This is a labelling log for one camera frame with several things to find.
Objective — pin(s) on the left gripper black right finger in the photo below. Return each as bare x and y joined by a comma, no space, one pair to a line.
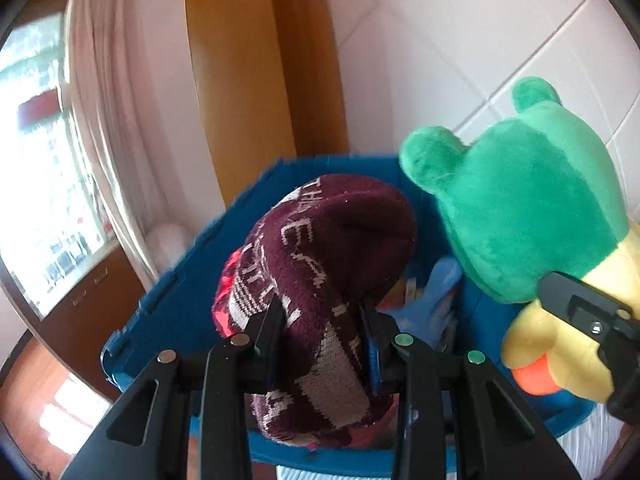
460,406

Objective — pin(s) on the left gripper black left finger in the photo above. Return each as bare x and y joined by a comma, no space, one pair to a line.
145,434

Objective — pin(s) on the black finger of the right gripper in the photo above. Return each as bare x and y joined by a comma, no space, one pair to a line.
608,322

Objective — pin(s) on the yellow green duck plush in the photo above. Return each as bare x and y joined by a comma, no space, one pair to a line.
535,194

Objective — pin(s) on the maroon knit beanie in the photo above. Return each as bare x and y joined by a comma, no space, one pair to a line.
333,245

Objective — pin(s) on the brown wooden cabinet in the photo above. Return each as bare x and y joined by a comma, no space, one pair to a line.
75,331

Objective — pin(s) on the blue plastic crate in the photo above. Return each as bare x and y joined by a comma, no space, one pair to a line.
176,315

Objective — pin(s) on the pink curtain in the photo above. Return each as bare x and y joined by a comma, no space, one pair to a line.
131,88

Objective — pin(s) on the wooden door frame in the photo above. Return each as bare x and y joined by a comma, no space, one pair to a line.
268,84

